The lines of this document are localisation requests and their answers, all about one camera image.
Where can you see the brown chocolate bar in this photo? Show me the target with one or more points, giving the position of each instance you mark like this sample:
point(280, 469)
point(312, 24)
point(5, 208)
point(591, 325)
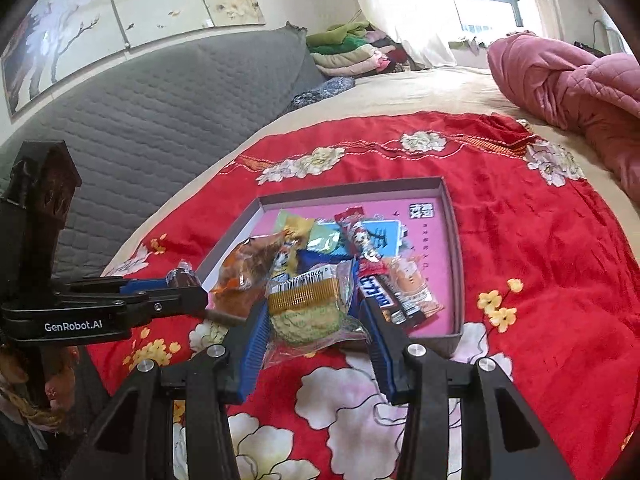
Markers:
point(380, 295)

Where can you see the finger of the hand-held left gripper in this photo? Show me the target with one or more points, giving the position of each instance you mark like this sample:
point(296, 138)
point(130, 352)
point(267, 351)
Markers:
point(142, 285)
point(180, 302)

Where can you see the stack of folded clothes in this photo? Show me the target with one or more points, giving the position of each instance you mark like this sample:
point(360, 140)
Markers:
point(350, 50)

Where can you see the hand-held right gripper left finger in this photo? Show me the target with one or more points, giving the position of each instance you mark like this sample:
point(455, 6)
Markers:
point(255, 350)

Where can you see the pink shallow box tray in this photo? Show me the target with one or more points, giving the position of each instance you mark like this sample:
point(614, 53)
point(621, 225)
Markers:
point(450, 240)

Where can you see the small yellow snack packet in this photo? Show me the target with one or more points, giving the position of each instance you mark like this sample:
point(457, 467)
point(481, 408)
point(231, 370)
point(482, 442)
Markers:
point(285, 260)

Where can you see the red lollipop packet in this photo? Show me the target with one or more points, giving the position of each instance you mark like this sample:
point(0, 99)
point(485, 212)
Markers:
point(362, 240)

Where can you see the orange snack packet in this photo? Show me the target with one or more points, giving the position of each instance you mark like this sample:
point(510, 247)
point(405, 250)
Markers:
point(240, 275)

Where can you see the floral wall painting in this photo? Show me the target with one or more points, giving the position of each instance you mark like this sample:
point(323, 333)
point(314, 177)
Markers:
point(125, 5)

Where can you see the clear packet with green pastry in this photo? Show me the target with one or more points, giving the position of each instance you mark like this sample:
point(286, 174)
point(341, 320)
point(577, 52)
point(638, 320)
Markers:
point(310, 320)

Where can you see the dark floral pillow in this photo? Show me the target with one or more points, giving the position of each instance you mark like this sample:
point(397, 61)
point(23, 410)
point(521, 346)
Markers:
point(325, 91)

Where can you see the pink quilt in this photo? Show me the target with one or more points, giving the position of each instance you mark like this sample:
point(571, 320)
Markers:
point(550, 80)

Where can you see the beige bed sheet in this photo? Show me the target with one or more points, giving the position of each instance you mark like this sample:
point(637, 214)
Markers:
point(425, 90)

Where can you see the grey quilted headboard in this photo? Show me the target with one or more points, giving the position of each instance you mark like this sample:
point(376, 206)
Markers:
point(175, 110)

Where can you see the white sheer curtain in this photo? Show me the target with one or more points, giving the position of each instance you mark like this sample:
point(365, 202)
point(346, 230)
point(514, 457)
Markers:
point(400, 10)

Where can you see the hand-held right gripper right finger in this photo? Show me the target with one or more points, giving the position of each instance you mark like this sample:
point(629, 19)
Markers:
point(385, 360)

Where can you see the green candy wrapper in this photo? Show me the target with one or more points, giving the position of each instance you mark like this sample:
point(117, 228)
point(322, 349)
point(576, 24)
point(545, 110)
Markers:
point(320, 235)

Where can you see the red floral blanket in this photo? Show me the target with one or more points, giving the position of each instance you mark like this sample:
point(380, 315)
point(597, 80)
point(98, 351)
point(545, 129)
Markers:
point(550, 260)

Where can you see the small brown candy packet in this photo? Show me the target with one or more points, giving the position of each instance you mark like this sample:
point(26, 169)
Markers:
point(182, 275)

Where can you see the dark blue snack packet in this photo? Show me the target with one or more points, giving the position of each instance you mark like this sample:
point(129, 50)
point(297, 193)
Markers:
point(312, 260)

